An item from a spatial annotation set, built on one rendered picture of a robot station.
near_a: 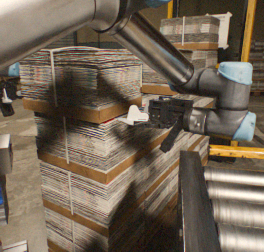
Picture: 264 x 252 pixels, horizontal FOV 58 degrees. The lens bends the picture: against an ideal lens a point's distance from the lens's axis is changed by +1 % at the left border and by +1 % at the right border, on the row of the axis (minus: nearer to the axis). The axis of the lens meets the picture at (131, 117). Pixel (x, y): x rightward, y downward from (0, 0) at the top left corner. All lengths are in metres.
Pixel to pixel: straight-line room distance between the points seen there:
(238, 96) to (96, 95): 0.40
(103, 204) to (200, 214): 0.55
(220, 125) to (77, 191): 0.63
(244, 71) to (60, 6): 0.45
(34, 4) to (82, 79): 0.54
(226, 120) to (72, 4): 0.46
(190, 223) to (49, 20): 0.34
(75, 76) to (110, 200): 0.45
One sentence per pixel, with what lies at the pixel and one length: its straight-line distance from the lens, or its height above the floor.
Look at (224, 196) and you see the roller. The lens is 0.52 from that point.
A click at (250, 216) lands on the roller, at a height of 0.79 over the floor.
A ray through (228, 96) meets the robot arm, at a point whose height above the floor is 0.95.
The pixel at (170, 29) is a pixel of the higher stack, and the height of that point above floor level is 1.21.
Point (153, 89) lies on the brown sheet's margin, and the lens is 1.30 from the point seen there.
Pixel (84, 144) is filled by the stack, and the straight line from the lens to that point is 0.88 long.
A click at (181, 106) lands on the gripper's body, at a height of 0.91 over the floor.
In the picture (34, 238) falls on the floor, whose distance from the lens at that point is 1.67.
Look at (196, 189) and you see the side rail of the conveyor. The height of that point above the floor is 0.80.
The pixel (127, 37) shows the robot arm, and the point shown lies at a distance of 0.50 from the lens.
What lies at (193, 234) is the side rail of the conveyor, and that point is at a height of 0.80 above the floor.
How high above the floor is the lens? 1.06
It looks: 16 degrees down
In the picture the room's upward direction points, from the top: straight up
